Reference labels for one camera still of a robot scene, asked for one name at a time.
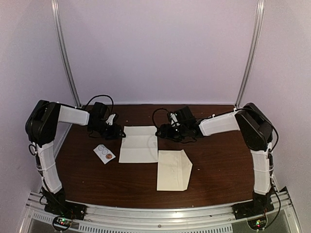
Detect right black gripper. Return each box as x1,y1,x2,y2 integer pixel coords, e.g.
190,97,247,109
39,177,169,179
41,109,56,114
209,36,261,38
156,123,189,142

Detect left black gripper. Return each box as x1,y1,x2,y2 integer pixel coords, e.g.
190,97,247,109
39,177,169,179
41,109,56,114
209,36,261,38
89,121,123,141

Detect white letter paper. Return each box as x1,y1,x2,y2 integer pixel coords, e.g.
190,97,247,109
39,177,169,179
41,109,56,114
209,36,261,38
119,126,158,163

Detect cream paper envelope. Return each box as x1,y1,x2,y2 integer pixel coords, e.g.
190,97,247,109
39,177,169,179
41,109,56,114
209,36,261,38
156,150,192,191

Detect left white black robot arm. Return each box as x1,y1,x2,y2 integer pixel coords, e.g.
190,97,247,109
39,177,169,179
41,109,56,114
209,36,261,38
25,100,126,216

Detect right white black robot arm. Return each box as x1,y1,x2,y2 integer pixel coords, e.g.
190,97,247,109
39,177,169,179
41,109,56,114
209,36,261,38
155,102,277,215

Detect sticker sheet with wax seal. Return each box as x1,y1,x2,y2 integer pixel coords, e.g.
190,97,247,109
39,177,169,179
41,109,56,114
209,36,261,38
93,144,116,164

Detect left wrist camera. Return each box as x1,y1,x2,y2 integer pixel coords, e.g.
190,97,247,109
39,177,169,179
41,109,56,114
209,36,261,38
105,113,119,126

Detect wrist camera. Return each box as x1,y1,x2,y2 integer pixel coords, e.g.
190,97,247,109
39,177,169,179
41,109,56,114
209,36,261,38
105,113,119,126
168,112,180,127

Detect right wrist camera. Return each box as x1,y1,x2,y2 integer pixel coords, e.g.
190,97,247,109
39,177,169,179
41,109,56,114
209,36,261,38
168,112,180,127

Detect right black camera cable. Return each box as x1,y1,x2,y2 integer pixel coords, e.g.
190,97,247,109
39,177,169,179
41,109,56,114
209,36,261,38
152,108,171,128

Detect black camera cable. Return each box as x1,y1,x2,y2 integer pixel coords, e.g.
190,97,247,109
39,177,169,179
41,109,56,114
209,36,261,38
152,108,171,128
84,95,115,115

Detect left black camera cable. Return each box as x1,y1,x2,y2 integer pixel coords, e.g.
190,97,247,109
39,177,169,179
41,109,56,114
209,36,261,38
84,95,115,115

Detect front aluminium rail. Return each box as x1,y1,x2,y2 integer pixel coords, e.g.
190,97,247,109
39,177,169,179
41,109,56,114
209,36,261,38
17,191,302,233

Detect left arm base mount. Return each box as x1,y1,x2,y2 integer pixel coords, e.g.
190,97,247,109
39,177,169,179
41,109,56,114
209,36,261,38
44,200,86,232

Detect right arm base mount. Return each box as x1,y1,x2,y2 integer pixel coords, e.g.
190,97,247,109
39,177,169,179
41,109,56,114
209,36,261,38
232,192,274,231

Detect left aluminium frame post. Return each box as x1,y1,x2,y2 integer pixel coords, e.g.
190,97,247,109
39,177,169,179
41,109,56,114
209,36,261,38
51,0,81,107

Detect aluminium frame post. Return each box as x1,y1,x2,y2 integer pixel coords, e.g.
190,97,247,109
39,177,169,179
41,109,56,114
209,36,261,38
234,0,265,107
51,0,81,107

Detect right aluminium frame post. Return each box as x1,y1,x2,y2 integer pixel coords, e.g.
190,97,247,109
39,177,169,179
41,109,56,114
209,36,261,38
234,0,265,107

